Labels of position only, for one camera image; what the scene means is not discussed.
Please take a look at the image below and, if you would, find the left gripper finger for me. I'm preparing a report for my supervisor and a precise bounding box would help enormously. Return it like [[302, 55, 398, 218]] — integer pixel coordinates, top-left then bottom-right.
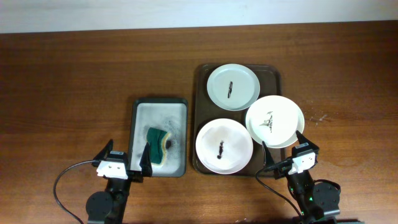
[[91, 139, 114, 167], [139, 142, 152, 177]]

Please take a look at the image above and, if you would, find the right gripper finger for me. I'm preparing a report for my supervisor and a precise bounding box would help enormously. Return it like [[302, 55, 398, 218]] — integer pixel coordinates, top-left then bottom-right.
[[295, 131, 320, 152], [262, 141, 275, 172]]

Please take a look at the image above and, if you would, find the green yellow sponge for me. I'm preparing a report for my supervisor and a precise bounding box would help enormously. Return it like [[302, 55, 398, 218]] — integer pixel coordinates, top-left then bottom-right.
[[146, 128, 171, 166]]

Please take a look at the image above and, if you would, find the white plate scribble stain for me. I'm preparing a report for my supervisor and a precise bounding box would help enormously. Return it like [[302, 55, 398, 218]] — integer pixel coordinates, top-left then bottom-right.
[[245, 95, 305, 149]]

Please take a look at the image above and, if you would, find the white plate front stain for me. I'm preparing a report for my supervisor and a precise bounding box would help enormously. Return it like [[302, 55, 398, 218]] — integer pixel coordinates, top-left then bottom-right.
[[195, 118, 253, 175]]

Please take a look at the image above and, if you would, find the pale grey plate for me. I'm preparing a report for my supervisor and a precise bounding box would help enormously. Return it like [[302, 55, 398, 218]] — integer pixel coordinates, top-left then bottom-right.
[[206, 63, 260, 111]]

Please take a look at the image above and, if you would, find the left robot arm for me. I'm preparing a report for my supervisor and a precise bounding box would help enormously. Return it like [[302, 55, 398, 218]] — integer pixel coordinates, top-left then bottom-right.
[[86, 139, 152, 224]]

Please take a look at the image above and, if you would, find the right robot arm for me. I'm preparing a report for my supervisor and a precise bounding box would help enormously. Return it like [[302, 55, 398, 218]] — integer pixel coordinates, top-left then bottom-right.
[[255, 131, 341, 223]]

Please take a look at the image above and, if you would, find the small black soapy tray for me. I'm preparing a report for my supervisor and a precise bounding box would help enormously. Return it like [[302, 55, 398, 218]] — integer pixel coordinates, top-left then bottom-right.
[[128, 98, 188, 177]]

